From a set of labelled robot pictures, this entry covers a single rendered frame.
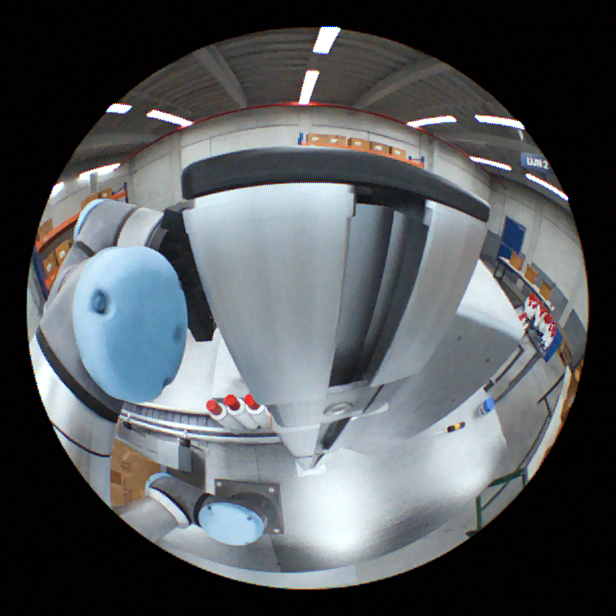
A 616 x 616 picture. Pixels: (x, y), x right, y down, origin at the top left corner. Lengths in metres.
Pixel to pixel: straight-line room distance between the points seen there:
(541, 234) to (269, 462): 8.00
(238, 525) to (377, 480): 0.46
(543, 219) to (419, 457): 7.67
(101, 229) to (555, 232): 7.90
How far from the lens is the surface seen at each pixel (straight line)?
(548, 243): 7.71
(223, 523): 0.43
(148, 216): 0.22
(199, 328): 0.25
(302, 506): 0.68
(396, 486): 0.73
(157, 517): 0.43
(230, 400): 0.48
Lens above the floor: 1.50
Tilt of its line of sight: 39 degrees down
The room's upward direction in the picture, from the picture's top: straight up
